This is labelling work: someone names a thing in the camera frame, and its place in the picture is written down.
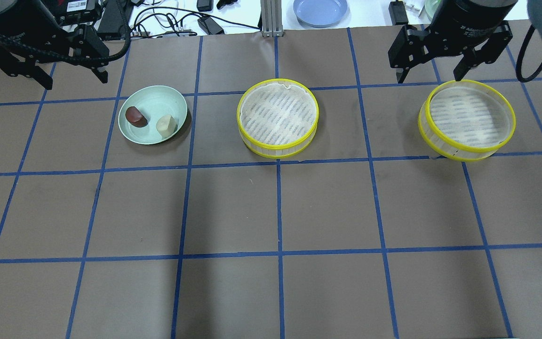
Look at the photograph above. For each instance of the aluminium frame post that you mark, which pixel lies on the aluminium frame post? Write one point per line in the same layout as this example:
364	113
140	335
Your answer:
271	18

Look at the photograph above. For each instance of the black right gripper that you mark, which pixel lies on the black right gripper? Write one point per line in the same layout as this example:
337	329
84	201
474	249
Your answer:
465	24

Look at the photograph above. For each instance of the yellow steamer basket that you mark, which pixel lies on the yellow steamer basket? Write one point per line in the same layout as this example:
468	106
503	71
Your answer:
277	118
466	120

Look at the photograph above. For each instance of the blue plate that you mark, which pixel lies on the blue plate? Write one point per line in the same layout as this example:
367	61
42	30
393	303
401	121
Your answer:
320	13

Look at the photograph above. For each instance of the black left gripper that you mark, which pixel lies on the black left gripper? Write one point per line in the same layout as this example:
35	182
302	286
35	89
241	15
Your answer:
30	32

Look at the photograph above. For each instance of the dark red bun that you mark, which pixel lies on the dark red bun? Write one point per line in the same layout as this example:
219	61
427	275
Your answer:
135	117

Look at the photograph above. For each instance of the cream white bun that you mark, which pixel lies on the cream white bun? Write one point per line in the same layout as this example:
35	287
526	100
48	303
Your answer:
166	126

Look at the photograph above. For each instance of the black power adapter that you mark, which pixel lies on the black power adapter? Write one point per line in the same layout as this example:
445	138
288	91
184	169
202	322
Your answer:
209	26

